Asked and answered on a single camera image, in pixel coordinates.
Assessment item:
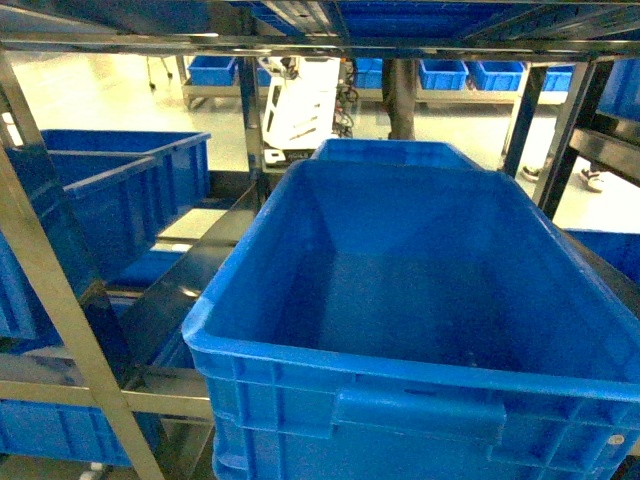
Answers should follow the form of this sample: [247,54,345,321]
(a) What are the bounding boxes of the blue crate on middle shelf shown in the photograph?
[182,160,639,479]

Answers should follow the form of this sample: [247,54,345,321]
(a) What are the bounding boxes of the stainless steel shelf rack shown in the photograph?
[0,0,640,480]

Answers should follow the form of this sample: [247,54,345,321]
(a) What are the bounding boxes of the walking person grey trousers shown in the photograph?
[382,59,418,141]

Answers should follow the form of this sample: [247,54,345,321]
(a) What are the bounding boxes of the long blue crate upper left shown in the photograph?
[0,128,213,341]

